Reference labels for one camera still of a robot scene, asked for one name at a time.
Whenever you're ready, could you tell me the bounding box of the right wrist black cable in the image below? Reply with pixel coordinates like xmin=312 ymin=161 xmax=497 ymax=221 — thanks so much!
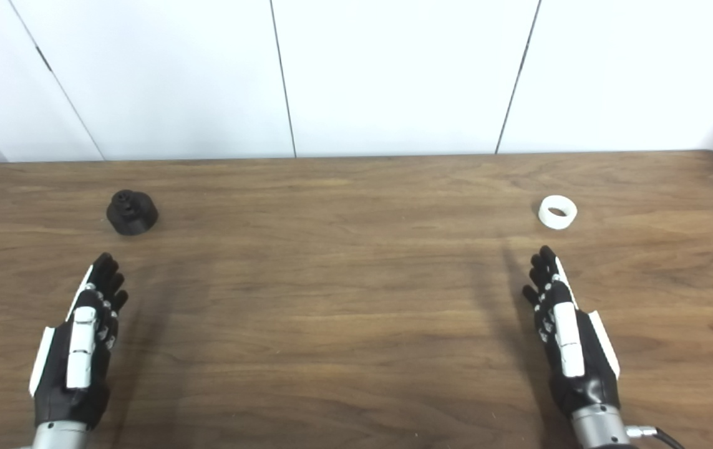
xmin=627 ymin=425 xmax=685 ymax=449

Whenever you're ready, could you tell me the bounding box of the white ring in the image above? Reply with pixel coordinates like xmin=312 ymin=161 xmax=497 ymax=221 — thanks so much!
xmin=538 ymin=195 xmax=578 ymax=230

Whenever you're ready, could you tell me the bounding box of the round black part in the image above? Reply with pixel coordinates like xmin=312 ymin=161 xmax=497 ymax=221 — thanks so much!
xmin=106 ymin=190 xmax=159 ymax=236

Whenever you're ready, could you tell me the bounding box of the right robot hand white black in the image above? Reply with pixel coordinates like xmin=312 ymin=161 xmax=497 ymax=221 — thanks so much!
xmin=521 ymin=245 xmax=621 ymax=418

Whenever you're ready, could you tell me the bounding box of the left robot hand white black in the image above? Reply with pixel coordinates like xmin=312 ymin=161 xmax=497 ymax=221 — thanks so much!
xmin=29 ymin=252 xmax=129 ymax=431

